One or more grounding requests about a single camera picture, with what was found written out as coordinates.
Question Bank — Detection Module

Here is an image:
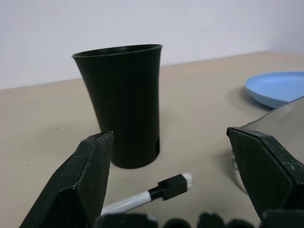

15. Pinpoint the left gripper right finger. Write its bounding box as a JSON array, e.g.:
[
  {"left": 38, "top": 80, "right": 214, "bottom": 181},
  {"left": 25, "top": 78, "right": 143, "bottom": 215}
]
[{"left": 226, "top": 126, "right": 304, "bottom": 219}]

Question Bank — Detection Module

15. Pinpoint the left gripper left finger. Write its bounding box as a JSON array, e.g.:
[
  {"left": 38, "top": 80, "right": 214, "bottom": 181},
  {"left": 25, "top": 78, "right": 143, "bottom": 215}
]
[{"left": 20, "top": 130, "right": 114, "bottom": 228}]

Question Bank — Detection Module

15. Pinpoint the white marker with black cap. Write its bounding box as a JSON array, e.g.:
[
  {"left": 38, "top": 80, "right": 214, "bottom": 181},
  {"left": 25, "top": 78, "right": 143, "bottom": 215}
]
[{"left": 101, "top": 173, "right": 193, "bottom": 216}]

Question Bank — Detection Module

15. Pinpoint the dark gray flat slab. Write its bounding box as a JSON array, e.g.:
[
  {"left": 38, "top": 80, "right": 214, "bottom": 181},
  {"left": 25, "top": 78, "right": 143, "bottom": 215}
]
[{"left": 239, "top": 95, "right": 304, "bottom": 164}]

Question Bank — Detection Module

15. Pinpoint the pale round plastic plate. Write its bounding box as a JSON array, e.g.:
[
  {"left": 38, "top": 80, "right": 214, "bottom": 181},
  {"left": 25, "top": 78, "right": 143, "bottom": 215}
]
[{"left": 244, "top": 71, "right": 304, "bottom": 109}]

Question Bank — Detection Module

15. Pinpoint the black plastic cup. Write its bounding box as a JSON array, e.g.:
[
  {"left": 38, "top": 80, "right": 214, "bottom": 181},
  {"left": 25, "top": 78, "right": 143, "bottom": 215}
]
[{"left": 71, "top": 44, "right": 164, "bottom": 170}]

